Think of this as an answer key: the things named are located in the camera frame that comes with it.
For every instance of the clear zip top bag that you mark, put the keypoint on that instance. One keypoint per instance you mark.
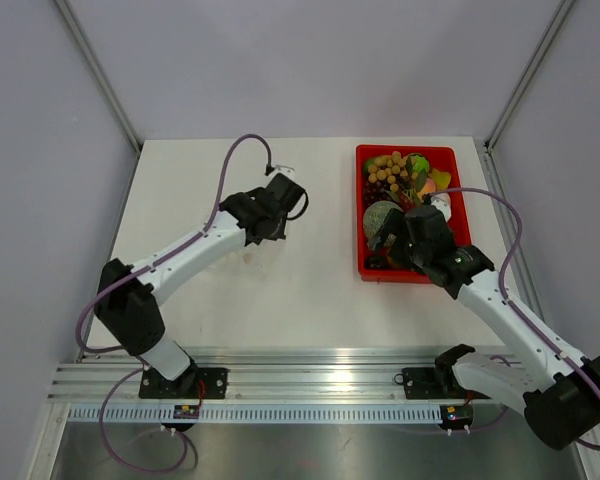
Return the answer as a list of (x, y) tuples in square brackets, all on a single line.
[(252, 259)]

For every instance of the white slotted cable duct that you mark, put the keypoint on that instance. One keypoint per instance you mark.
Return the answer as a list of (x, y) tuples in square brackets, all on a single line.
[(258, 414)]

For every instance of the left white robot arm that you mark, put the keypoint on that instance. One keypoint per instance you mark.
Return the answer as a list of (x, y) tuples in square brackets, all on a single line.
[(130, 296)]

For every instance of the black dark fruit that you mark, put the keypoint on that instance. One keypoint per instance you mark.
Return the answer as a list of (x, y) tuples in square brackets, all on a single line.
[(376, 262)]

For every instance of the aluminium rail beam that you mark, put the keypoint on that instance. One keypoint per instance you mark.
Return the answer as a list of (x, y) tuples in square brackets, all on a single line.
[(263, 376)]

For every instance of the green leafy vegetable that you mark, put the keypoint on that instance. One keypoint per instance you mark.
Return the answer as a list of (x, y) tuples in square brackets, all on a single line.
[(416, 163)]

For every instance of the aluminium frame post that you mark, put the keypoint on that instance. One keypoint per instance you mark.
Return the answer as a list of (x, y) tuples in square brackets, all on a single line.
[(538, 56), (87, 53)]

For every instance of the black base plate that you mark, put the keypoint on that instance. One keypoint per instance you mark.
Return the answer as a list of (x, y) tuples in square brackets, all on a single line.
[(430, 383), (201, 382)]

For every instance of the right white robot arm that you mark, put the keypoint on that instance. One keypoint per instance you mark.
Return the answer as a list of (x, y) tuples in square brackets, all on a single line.
[(558, 389)]

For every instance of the tan longan bunch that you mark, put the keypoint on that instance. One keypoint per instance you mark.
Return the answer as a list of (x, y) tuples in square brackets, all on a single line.
[(390, 171)]

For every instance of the red plastic tray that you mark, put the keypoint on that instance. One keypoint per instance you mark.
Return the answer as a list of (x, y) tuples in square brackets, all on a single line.
[(401, 269)]

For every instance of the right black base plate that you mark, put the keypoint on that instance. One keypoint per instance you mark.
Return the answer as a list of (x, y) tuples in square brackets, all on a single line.
[(430, 383)]

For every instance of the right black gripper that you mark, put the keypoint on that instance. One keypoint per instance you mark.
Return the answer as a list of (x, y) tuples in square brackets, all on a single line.
[(395, 223)]

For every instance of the left aluminium frame post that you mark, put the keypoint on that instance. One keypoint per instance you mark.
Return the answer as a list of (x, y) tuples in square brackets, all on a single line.
[(87, 53)]

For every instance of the yellow star fruit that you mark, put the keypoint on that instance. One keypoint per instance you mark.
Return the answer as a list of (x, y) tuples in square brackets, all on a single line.
[(441, 179)]

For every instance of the green netted melon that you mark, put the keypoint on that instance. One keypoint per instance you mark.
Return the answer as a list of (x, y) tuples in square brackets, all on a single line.
[(373, 220)]

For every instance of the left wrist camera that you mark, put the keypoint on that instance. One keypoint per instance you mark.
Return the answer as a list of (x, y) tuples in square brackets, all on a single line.
[(272, 171)]

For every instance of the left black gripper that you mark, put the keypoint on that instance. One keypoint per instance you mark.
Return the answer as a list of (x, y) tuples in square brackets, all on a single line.
[(282, 232)]

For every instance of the dark red grape bunch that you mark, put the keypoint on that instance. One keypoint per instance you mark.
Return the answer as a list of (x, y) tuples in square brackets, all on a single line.
[(375, 192)]

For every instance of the white garlic bulb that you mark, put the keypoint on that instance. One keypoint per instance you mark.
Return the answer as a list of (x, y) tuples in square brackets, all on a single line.
[(442, 202)]

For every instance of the right aluminium frame post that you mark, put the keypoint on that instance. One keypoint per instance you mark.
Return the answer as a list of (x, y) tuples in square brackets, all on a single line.
[(538, 56)]

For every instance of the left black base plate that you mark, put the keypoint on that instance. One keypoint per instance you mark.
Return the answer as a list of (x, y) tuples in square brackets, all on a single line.
[(201, 382)]

